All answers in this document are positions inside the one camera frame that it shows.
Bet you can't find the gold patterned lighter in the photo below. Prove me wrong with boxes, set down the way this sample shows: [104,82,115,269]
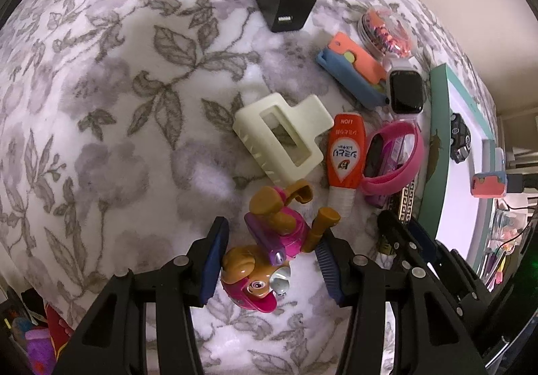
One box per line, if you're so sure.
[392,180,417,223]

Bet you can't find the pink fitness band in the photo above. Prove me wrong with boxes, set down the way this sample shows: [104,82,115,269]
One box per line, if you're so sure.
[359,120,425,196]

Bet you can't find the purple lip balm tube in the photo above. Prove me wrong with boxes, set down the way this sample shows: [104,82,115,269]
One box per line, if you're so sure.
[364,134,410,209]

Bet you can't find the black toy car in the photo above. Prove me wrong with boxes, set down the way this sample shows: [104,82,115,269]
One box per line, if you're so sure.
[451,113,470,164]

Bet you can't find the orange glue tube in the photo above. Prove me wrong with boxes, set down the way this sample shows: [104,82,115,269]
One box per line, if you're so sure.
[325,113,367,218]

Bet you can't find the pink dog toy figure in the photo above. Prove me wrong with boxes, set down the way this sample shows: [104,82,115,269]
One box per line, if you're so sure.
[221,179,341,313]

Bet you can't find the white smartwatch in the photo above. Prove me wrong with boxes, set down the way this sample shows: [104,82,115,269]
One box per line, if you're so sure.
[382,56,425,118]

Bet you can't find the cream hair claw clip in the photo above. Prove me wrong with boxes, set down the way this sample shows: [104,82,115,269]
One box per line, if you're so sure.
[233,92,334,187]

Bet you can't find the orange blue utility knife toy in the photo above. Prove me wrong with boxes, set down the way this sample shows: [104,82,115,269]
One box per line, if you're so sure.
[316,32,388,110]

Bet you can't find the clear round case hair ties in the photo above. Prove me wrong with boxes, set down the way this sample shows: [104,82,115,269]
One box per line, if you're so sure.
[357,4,415,59]

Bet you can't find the black USB charger cube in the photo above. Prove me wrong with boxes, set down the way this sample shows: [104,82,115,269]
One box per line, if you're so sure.
[255,0,316,33]

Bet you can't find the teal white box lid tray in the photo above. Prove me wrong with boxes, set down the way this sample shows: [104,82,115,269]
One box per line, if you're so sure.
[418,64,496,271]

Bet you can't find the black power adapter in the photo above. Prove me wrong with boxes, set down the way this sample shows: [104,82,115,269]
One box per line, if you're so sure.
[507,174,524,194]

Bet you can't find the floral white blanket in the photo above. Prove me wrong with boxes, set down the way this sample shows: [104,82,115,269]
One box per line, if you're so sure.
[1,0,495,327]

